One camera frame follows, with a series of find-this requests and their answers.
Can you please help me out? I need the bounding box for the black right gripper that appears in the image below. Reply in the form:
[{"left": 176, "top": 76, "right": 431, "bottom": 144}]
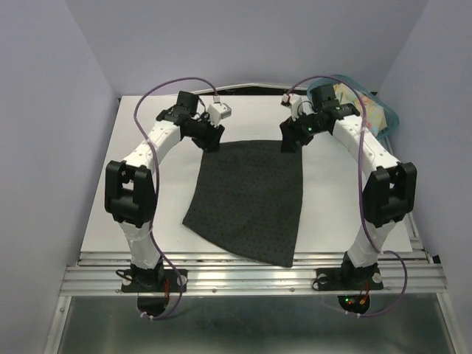
[{"left": 278, "top": 107, "right": 326, "bottom": 153}]

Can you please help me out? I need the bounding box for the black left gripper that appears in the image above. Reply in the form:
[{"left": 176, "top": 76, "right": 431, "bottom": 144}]
[{"left": 187, "top": 112, "right": 226, "bottom": 155}]

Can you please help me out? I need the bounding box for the dark dotted skirt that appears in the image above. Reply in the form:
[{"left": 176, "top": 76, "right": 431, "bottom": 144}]
[{"left": 182, "top": 140, "right": 303, "bottom": 268}]

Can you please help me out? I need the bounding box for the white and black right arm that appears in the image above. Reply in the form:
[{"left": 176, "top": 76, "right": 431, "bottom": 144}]
[{"left": 280, "top": 85, "right": 417, "bottom": 288}]

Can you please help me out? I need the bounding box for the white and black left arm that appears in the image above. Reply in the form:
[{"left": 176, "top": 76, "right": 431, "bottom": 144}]
[{"left": 104, "top": 91, "right": 232, "bottom": 293}]

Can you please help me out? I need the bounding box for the pastel floral skirt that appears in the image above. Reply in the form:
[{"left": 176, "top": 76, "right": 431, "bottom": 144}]
[{"left": 333, "top": 83, "right": 387, "bottom": 136}]

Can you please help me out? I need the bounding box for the teal plastic basket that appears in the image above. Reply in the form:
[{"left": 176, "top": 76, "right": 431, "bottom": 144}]
[{"left": 307, "top": 74, "right": 399, "bottom": 140}]

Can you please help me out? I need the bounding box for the metal lower shelf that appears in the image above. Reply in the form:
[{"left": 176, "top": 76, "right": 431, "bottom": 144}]
[{"left": 52, "top": 294, "right": 454, "bottom": 353}]

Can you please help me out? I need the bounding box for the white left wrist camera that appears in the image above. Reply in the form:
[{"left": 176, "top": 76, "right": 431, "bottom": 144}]
[{"left": 206, "top": 95, "right": 232, "bottom": 128}]

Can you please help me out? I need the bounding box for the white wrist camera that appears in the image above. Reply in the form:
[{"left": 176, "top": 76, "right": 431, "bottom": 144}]
[
  {"left": 281, "top": 93, "right": 310, "bottom": 121},
  {"left": 206, "top": 95, "right": 232, "bottom": 128}
]

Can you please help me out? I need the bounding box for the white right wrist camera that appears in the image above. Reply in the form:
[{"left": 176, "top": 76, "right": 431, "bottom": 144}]
[{"left": 281, "top": 93, "right": 310, "bottom": 121}]

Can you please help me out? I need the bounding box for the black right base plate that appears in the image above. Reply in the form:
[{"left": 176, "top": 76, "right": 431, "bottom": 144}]
[{"left": 311, "top": 268, "right": 384, "bottom": 292}]

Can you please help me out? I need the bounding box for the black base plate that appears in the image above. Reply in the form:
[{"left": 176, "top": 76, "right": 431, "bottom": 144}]
[
  {"left": 311, "top": 268, "right": 384, "bottom": 292},
  {"left": 115, "top": 268, "right": 187, "bottom": 294}
]

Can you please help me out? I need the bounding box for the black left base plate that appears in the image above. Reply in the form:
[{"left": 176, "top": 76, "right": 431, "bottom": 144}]
[{"left": 115, "top": 268, "right": 187, "bottom": 294}]

